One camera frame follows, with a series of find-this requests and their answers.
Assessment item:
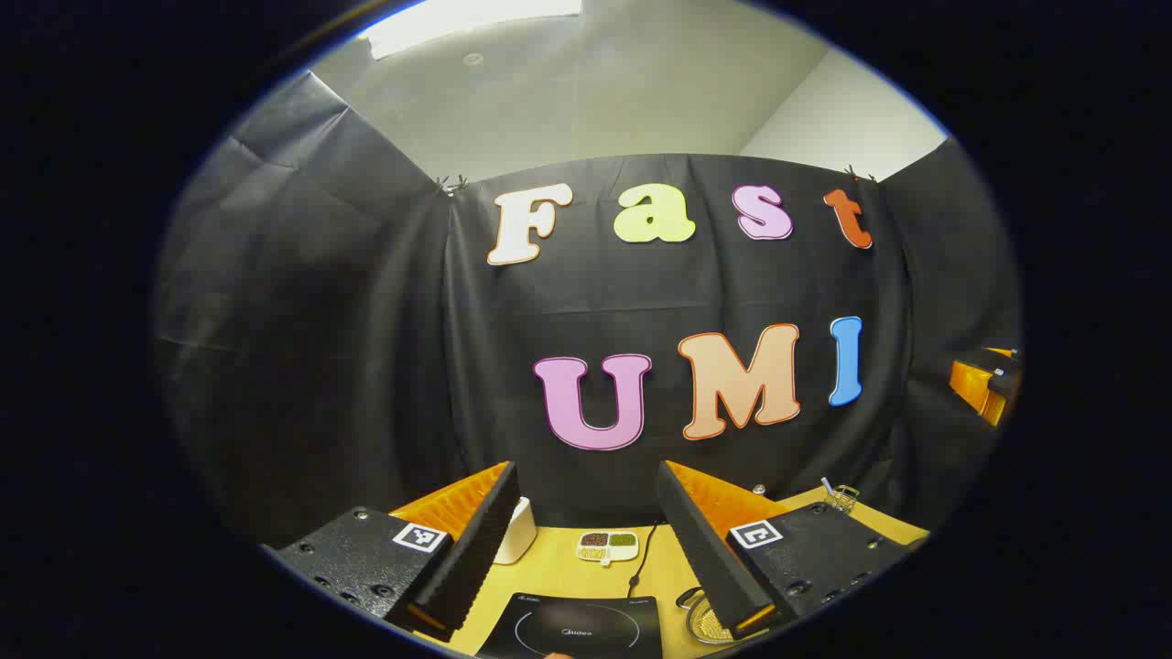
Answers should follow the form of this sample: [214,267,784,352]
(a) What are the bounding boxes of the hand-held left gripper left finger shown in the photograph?
[266,460,521,642]

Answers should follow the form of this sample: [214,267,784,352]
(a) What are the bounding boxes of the stainless steel pot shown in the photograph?
[676,586,735,646]

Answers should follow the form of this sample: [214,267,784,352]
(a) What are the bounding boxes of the black power cable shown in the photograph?
[627,520,664,598]

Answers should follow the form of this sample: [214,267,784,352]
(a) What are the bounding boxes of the white toaster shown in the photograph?
[494,497,537,565]

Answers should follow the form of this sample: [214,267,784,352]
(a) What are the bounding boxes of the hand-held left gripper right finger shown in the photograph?
[656,460,930,642]

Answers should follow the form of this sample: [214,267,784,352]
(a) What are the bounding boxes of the ceiling light panel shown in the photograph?
[357,0,584,60]

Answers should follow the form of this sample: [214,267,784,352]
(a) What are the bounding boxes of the black induction cooktop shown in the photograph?
[476,592,663,659]

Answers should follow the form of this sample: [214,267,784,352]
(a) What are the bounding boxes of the white divided bean dish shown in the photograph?
[576,531,639,567]

